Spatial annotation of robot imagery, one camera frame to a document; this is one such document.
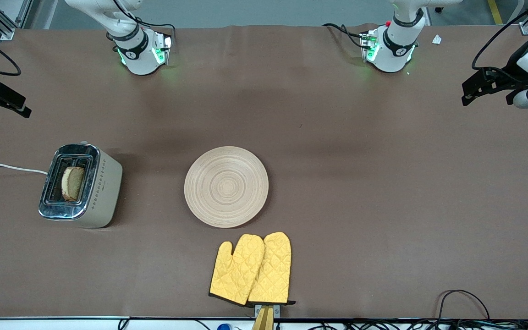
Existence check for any toast slice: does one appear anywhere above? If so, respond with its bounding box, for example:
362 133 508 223
61 166 86 202

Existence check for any round wooden plate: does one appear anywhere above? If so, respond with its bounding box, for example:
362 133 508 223
184 146 270 229

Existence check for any chrome and beige toaster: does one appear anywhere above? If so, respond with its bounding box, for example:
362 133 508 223
38 142 123 229

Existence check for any wooden stick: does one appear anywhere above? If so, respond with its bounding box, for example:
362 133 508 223
251 306 275 330

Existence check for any black left arm wrist cable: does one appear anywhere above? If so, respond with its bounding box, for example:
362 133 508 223
472 0 528 70

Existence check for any white toaster power cord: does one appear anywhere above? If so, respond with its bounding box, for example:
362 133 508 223
0 163 48 176

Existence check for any black left arm base cable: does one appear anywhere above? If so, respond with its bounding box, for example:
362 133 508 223
322 22 366 49

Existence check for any black arm base cable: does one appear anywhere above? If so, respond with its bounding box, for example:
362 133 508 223
112 0 176 46
322 22 366 49

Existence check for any black right arm base cable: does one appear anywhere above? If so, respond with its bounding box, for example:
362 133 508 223
112 0 176 46

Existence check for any black looped cable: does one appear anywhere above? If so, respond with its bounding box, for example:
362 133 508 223
437 289 491 321

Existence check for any small metal bracket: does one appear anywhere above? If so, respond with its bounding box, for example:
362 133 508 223
254 303 281 318

